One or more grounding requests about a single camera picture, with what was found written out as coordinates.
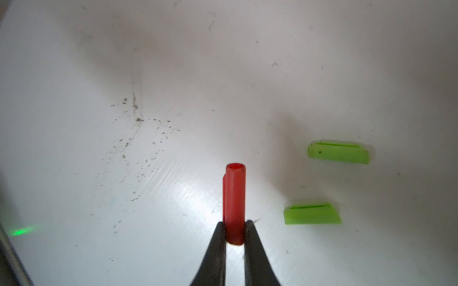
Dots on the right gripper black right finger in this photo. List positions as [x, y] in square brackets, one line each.
[258, 271]

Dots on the upper green pen cap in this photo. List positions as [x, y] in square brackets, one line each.
[338, 151]

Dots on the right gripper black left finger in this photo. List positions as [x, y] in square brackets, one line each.
[213, 266]

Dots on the green pen cap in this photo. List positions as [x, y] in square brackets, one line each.
[338, 151]
[311, 214]

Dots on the lower green pen cap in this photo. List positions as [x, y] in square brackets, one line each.
[311, 214]

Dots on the red pen cap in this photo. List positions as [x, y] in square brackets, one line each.
[234, 198]

